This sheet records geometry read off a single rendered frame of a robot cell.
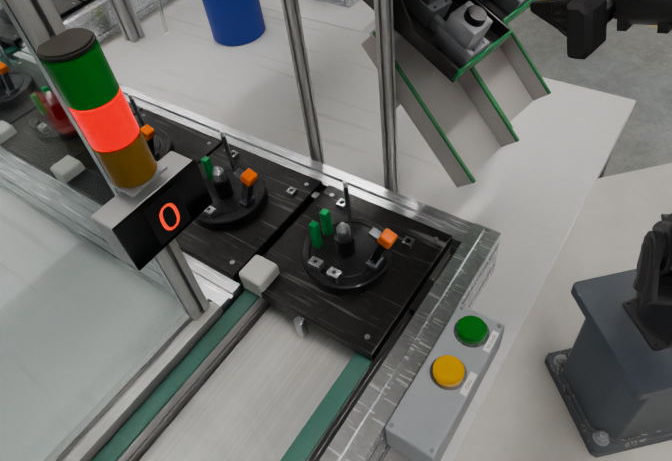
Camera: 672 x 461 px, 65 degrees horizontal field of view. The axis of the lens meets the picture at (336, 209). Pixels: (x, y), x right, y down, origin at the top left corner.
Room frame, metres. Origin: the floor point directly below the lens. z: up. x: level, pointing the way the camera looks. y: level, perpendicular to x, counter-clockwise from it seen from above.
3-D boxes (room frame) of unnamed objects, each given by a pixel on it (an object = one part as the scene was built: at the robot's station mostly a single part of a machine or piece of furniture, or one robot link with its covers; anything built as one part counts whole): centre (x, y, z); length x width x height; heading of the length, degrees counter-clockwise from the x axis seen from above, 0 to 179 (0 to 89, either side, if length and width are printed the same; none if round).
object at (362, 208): (0.51, -0.01, 0.96); 0.24 x 0.24 x 0.02; 49
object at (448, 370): (0.30, -0.11, 0.96); 0.04 x 0.04 x 0.02
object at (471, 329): (0.36, -0.16, 0.96); 0.04 x 0.04 x 0.02
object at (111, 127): (0.44, 0.21, 1.33); 0.05 x 0.05 x 0.05
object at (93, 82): (0.44, 0.21, 1.38); 0.05 x 0.05 x 0.05
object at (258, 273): (0.50, 0.13, 0.97); 0.05 x 0.05 x 0.04; 49
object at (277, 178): (0.68, 0.19, 1.01); 0.24 x 0.24 x 0.13; 49
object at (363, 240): (0.51, -0.01, 0.98); 0.14 x 0.14 x 0.02
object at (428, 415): (0.30, -0.11, 0.93); 0.21 x 0.07 x 0.06; 139
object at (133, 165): (0.44, 0.21, 1.28); 0.05 x 0.05 x 0.05
